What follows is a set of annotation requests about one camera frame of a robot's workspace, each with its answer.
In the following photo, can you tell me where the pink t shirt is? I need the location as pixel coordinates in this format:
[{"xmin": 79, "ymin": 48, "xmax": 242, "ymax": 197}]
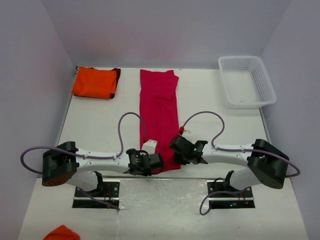
[{"xmin": 139, "ymin": 69, "xmax": 181, "ymax": 172}]

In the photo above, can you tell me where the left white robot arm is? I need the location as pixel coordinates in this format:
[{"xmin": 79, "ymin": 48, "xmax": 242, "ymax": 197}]
[{"xmin": 42, "ymin": 140, "xmax": 164, "ymax": 197}]

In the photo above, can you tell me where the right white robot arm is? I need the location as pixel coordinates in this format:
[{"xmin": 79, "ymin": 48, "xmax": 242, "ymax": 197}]
[{"xmin": 169, "ymin": 135, "xmax": 290, "ymax": 197}]

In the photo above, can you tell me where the white plastic basket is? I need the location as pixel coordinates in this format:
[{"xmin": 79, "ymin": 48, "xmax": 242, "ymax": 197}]
[{"xmin": 218, "ymin": 55, "xmax": 277, "ymax": 109}]

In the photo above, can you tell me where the folded orange t shirt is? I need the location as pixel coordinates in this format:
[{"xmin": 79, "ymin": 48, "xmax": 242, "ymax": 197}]
[{"xmin": 71, "ymin": 66, "xmax": 121, "ymax": 100}]

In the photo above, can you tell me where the orange cloth at bottom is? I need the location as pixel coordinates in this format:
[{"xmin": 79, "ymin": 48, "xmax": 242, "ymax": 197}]
[{"xmin": 43, "ymin": 225, "xmax": 81, "ymax": 240}]

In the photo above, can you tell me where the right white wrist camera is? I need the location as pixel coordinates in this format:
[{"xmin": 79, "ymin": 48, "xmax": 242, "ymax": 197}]
[{"xmin": 181, "ymin": 129, "xmax": 193, "ymax": 139}]

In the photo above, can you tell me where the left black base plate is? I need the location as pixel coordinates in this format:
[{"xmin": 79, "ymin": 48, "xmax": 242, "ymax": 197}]
[{"xmin": 72, "ymin": 180, "xmax": 120, "ymax": 209}]

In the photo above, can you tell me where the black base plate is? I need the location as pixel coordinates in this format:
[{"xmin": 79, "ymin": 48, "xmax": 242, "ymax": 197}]
[
  {"xmin": 72, "ymin": 180, "xmax": 120, "ymax": 209},
  {"xmin": 207, "ymin": 178, "xmax": 256, "ymax": 210}
]

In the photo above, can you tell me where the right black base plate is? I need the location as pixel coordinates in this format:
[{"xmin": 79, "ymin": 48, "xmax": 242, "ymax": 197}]
[{"xmin": 207, "ymin": 178, "xmax": 256, "ymax": 210}]

